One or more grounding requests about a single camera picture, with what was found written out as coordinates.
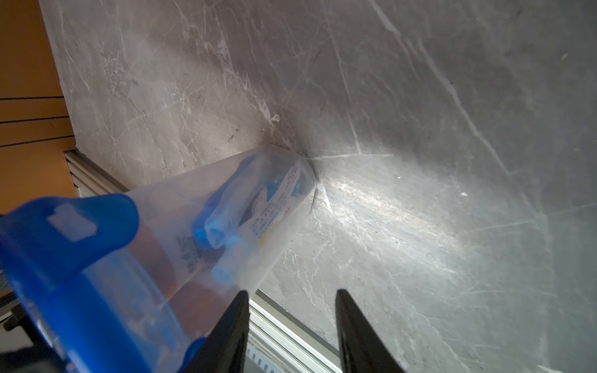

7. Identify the toothpaste tube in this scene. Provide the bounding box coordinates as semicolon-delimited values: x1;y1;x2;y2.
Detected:
211;161;304;286

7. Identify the blue lid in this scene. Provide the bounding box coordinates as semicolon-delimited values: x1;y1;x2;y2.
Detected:
1;194;191;372

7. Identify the aluminium front rail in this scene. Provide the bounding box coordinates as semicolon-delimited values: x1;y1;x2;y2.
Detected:
0;148;344;373

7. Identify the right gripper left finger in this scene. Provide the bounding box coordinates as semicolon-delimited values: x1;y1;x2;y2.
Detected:
181;291;250;373

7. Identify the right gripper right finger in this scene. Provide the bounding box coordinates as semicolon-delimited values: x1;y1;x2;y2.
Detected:
335;289;405;373

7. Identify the blue toothbrush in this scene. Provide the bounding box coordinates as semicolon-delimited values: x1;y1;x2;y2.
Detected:
191;152;272;250

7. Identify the white bottle orange cap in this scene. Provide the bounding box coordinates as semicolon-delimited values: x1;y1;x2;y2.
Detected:
168;279;239;340
127;225;189;309

